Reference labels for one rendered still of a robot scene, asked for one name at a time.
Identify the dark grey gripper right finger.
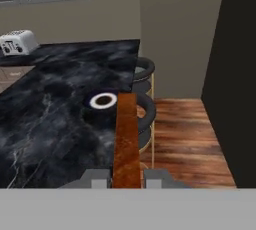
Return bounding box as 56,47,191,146
143,168,191,189

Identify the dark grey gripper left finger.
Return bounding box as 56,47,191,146
60,168,113,189

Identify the white toaster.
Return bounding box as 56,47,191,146
0,29,40,57

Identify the black round bar stool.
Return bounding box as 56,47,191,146
135,91,157,170
132,56,156,96

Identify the tall black cabinet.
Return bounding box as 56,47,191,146
200,0,256,189

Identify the brown drawer front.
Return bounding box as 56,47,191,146
0,65,36,94

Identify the black plate with white ring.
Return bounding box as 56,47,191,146
82,89,120,112

